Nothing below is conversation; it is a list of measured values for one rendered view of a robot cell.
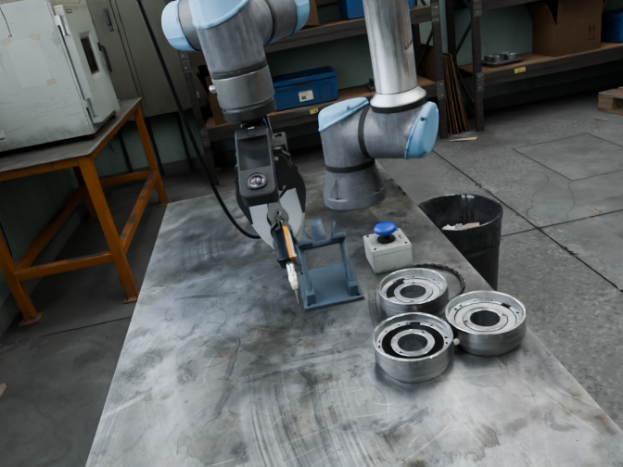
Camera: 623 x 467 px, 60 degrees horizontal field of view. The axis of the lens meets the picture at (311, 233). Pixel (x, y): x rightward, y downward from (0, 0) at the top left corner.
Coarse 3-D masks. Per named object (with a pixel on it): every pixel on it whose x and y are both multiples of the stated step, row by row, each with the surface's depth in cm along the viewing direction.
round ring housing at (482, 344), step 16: (448, 304) 76; (464, 304) 77; (512, 304) 75; (448, 320) 72; (464, 320) 74; (480, 320) 76; (496, 320) 75; (464, 336) 70; (480, 336) 69; (496, 336) 68; (512, 336) 69; (480, 352) 71; (496, 352) 70
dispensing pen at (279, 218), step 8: (280, 216) 79; (280, 224) 79; (280, 232) 77; (280, 240) 76; (280, 248) 76; (280, 256) 75; (288, 256) 75; (280, 264) 77; (288, 264) 76; (288, 272) 76; (296, 280) 76; (296, 288) 75; (296, 296) 75
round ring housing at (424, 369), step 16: (400, 320) 76; (416, 320) 75; (432, 320) 74; (400, 336) 73; (416, 336) 73; (432, 336) 72; (448, 336) 71; (384, 352) 68; (400, 352) 70; (416, 352) 69; (448, 352) 68; (384, 368) 69; (400, 368) 67; (416, 368) 67; (432, 368) 67
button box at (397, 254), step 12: (372, 240) 97; (384, 240) 95; (396, 240) 95; (408, 240) 95; (372, 252) 93; (384, 252) 93; (396, 252) 94; (408, 252) 94; (372, 264) 96; (384, 264) 94; (396, 264) 95; (408, 264) 95
